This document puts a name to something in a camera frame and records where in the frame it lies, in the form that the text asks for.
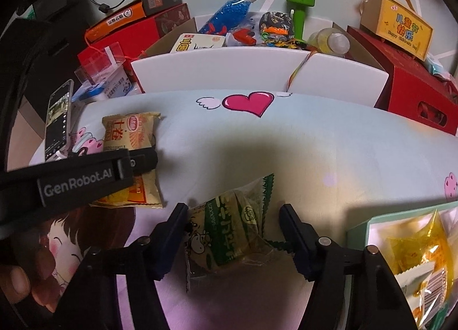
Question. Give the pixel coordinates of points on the red gift box with window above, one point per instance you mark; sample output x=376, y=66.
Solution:
x=404, y=79

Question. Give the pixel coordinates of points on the yellow striped snack packet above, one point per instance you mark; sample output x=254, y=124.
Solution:
x=125, y=133

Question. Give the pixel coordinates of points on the cardboard box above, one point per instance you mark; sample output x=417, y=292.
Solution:
x=161, y=43

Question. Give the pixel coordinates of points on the clear green print snack packet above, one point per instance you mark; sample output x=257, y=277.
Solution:
x=222, y=229

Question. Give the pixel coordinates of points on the green dumbbell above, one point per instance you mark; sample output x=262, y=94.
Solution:
x=298, y=16

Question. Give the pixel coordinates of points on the teal box lid tray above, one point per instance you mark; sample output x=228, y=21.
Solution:
x=377, y=232

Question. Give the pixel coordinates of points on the person's left hand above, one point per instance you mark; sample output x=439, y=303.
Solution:
x=14, y=283

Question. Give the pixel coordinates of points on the colourful ribbon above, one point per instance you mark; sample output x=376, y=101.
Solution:
x=297, y=72

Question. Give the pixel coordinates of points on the white and yellow box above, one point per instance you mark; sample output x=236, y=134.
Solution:
x=196, y=42

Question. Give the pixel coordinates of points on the orange striped snack packet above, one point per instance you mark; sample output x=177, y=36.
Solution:
x=434, y=294

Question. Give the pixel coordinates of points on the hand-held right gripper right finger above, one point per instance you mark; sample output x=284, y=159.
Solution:
x=295, y=240

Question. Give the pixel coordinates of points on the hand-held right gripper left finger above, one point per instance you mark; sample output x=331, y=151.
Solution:
x=171, y=244

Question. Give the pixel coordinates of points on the white snack packet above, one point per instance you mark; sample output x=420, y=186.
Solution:
x=411, y=280

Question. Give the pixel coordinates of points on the clear plastic bottle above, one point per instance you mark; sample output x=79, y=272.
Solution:
x=331, y=41

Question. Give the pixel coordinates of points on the blue bead bottle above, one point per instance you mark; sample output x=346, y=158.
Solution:
x=229, y=11

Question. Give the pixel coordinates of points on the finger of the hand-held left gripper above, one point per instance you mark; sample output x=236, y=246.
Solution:
x=145, y=162

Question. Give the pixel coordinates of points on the light blue packet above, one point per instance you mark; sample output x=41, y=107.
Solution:
x=434, y=65

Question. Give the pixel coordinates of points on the white and blue carton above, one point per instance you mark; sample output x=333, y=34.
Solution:
x=114, y=88

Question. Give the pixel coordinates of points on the clear plastic box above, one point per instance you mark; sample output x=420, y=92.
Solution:
x=100, y=61

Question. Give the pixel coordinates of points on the black cabinet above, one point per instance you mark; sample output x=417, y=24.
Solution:
x=60, y=50

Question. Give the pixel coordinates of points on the orange and black box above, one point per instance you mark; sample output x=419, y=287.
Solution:
x=121, y=20

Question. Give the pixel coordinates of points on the smartphone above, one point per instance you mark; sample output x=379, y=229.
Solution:
x=59, y=118

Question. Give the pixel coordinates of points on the red plastic toy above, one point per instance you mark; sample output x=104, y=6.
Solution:
x=245, y=35

